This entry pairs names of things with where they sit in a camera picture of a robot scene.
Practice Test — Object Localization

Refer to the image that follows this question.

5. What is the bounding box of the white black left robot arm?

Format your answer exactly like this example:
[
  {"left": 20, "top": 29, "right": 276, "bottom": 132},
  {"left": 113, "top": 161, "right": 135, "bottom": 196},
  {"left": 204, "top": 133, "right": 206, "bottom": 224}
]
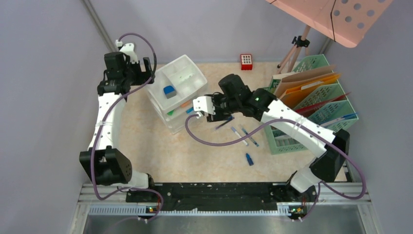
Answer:
[{"left": 79, "top": 49, "right": 156, "bottom": 202}]

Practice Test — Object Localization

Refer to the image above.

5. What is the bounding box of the blue marker cap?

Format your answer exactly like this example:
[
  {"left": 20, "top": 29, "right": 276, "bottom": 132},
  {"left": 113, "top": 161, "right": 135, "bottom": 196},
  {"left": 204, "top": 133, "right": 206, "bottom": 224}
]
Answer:
[{"left": 245, "top": 153, "right": 254, "bottom": 166}]

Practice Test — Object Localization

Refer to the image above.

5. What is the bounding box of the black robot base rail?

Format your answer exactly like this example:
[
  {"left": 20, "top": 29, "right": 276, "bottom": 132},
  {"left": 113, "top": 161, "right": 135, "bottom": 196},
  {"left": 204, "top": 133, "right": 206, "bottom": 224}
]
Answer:
[{"left": 125, "top": 182, "right": 319, "bottom": 205}]

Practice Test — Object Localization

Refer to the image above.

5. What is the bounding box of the orange cap clear marker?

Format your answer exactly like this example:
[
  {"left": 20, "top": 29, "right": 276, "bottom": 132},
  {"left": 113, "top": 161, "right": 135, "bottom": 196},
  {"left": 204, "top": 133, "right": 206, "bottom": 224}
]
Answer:
[{"left": 180, "top": 100, "right": 193, "bottom": 115}]

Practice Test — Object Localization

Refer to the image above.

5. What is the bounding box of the green plastic file rack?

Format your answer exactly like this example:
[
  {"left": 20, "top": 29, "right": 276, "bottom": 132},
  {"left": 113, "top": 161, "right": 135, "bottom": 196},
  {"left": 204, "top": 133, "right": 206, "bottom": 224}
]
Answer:
[{"left": 261, "top": 54, "right": 359, "bottom": 156}]

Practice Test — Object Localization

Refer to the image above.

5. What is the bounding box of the red grid pen holder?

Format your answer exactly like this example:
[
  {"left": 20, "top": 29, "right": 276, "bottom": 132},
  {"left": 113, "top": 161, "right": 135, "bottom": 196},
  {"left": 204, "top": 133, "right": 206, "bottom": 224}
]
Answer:
[{"left": 240, "top": 54, "right": 253, "bottom": 71}]

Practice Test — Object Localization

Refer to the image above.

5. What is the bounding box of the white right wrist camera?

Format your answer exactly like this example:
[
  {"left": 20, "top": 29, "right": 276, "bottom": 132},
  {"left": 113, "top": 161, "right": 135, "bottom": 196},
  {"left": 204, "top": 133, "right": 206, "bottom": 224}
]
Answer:
[{"left": 192, "top": 96, "right": 216, "bottom": 118}]

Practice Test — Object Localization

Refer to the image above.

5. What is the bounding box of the white blue pen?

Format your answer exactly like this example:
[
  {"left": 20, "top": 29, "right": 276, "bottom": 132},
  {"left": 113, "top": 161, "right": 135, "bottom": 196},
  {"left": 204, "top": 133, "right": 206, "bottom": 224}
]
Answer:
[{"left": 231, "top": 127, "right": 249, "bottom": 146}]

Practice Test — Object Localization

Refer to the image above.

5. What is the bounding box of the white plastic drawer organizer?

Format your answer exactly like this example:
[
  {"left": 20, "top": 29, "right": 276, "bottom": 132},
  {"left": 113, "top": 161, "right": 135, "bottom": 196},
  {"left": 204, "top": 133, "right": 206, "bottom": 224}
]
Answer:
[{"left": 145, "top": 55, "right": 208, "bottom": 134}]

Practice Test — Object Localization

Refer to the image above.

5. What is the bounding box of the pink music stand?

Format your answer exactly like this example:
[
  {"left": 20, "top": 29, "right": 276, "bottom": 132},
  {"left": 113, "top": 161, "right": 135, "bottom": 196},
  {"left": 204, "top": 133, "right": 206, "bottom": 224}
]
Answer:
[{"left": 269, "top": 0, "right": 393, "bottom": 73}]

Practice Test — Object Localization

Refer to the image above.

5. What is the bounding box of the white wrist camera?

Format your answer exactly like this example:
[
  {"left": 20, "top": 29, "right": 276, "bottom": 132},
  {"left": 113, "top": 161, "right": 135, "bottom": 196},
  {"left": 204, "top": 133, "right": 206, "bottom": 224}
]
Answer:
[
  {"left": 115, "top": 39, "right": 139, "bottom": 64},
  {"left": 192, "top": 96, "right": 216, "bottom": 118}
]

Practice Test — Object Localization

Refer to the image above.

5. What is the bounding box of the red plastic folder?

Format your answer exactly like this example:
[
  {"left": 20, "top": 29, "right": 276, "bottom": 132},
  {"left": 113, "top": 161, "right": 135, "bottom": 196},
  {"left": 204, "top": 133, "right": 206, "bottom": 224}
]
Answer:
[{"left": 296, "top": 92, "right": 350, "bottom": 114}]

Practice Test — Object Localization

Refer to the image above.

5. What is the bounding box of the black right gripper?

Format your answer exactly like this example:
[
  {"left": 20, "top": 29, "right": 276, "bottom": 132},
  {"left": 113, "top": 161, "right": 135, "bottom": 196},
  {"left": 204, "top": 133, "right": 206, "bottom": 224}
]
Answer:
[{"left": 207, "top": 95, "right": 241, "bottom": 121}]

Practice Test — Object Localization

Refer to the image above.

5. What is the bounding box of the orange folder binder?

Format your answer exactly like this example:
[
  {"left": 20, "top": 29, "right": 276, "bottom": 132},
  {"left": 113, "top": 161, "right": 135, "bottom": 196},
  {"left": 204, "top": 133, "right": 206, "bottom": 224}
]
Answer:
[{"left": 280, "top": 73, "right": 341, "bottom": 108}]

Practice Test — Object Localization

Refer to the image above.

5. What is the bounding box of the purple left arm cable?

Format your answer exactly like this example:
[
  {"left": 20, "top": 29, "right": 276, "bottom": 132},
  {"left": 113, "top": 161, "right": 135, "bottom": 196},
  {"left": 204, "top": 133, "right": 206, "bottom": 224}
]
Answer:
[{"left": 90, "top": 32, "right": 165, "bottom": 223}]

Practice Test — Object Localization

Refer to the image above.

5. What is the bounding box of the blue grey eraser block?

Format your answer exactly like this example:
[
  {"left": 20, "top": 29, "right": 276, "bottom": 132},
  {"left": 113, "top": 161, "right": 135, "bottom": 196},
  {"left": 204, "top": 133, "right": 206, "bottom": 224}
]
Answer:
[{"left": 163, "top": 85, "right": 177, "bottom": 99}]

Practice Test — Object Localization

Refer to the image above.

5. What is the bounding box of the blue file folder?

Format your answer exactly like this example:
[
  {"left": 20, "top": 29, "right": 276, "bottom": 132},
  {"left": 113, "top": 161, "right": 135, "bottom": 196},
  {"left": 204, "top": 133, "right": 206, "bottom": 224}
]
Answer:
[{"left": 320, "top": 113, "right": 357, "bottom": 127}]

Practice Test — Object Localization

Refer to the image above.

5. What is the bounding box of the blue clear gel pen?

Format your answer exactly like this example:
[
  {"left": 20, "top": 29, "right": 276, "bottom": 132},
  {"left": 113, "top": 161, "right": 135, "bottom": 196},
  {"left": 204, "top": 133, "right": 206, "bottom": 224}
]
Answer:
[{"left": 239, "top": 125, "right": 260, "bottom": 148}]

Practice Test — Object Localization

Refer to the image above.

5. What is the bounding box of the dark purple pen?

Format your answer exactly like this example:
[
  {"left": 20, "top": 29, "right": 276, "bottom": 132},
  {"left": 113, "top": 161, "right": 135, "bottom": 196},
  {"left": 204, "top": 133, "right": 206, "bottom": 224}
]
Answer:
[{"left": 215, "top": 116, "right": 234, "bottom": 130}]

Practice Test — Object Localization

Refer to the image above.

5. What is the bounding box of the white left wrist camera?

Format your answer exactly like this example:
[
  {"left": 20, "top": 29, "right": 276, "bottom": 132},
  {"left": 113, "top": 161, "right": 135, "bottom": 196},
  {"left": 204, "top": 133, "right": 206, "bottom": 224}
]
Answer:
[{"left": 115, "top": 39, "right": 139, "bottom": 64}]

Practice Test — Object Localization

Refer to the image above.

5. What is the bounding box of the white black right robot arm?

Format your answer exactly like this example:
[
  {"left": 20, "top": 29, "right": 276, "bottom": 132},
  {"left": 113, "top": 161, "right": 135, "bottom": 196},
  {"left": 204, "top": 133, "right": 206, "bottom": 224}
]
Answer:
[{"left": 193, "top": 74, "right": 350, "bottom": 201}]

